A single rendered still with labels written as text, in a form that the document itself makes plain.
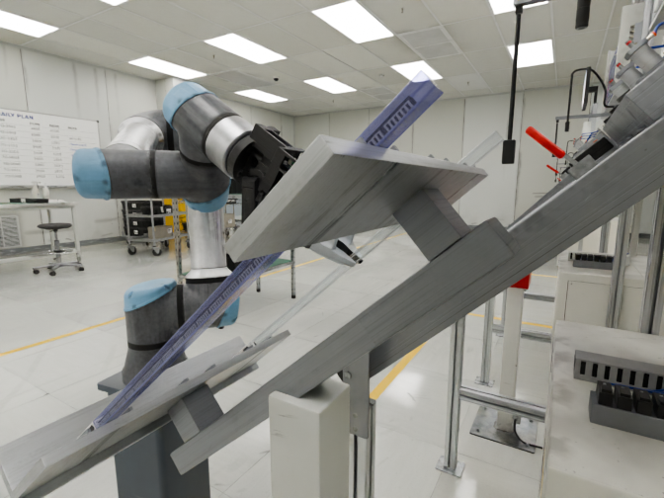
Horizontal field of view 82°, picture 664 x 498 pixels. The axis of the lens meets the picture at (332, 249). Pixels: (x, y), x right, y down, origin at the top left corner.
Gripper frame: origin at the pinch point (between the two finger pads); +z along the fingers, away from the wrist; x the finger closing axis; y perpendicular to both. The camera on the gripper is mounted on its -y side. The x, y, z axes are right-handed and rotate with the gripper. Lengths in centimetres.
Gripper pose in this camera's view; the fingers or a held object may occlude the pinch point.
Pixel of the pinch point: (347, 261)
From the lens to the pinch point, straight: 46.7
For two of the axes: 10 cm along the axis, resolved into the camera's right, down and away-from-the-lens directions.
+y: 4.8, -7.7, -4.2
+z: 7.1, 6.2, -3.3
